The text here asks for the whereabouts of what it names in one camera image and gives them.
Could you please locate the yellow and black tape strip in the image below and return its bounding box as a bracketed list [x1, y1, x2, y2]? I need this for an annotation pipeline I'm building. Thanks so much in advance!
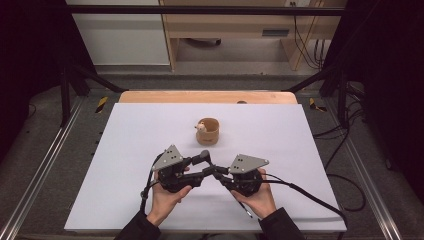
[94, 95, 109, 114]
[308, 97, 328, 113]

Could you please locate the black floor cable bundle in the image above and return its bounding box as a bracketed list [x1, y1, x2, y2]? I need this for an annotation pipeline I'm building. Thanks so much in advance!
[312, 108, 365, 139]

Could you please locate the black horizontal frame bar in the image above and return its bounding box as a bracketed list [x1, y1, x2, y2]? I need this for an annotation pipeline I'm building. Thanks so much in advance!
[64, 4, 348, 17]

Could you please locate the wooden desk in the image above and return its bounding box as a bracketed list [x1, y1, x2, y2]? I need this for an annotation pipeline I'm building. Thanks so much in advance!
[159, 0, 348, 72]

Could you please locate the black curtain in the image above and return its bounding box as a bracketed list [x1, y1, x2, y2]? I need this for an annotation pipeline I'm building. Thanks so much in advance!
[321, 0, 424, 198]
[0, 0, 98, 164]

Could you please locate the thin black floor cable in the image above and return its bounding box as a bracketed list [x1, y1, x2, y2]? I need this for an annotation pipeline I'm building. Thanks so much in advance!
[324, 128, 350, 171]

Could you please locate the black diagonal frame strut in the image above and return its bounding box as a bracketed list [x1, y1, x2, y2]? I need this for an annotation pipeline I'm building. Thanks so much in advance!
[283, 66, 338, 94]
[69, 63, 129, 94]

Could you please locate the white table cover board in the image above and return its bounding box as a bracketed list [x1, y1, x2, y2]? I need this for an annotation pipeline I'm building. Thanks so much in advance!
[63, 102, 348, 233]

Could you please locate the aluminium rail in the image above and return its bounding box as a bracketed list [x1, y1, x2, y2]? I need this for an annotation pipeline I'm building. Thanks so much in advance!
[324, 98, 404, 240]
[0, 96, 86, 240]

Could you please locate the wooden cup with animal figure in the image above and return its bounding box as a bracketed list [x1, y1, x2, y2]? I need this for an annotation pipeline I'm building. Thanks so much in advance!
[194, 117, 221, 146]

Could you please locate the white cabinet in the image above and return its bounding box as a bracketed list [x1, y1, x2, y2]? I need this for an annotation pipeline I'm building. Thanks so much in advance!
[64, 0, 171, 67]

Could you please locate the black hanging cable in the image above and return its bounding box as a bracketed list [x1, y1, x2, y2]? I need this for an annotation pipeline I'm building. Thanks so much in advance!
[290, 2, 326, 71]

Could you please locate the person's right hand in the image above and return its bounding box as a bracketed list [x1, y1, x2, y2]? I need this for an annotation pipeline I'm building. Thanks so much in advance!
[230, 167, 278, 220]

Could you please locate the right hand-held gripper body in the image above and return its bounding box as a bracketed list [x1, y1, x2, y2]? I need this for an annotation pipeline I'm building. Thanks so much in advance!
[228, 153, 270, 198]

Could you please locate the person's left hand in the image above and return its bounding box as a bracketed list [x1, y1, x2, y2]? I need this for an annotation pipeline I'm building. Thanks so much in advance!
[146, 179, 194, 228]

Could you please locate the right hand-held gripper cable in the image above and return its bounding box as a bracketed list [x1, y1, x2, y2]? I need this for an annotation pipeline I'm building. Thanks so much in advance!
[259, 173, 348, 240]

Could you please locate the black looped cable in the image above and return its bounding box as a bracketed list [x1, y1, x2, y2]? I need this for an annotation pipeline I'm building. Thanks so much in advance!
[326, 173, 367, 213]

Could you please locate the black upright frame post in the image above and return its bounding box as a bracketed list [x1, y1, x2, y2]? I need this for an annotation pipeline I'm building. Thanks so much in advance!
[337, 69, 350, 128]
[59, 63, 72, 128]

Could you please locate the thin black brush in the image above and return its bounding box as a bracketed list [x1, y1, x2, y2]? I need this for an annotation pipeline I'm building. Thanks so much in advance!
[237, 200, 254, 219]

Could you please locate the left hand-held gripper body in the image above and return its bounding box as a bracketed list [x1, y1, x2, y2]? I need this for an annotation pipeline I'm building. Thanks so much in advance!
[151, 143, 204, 194]

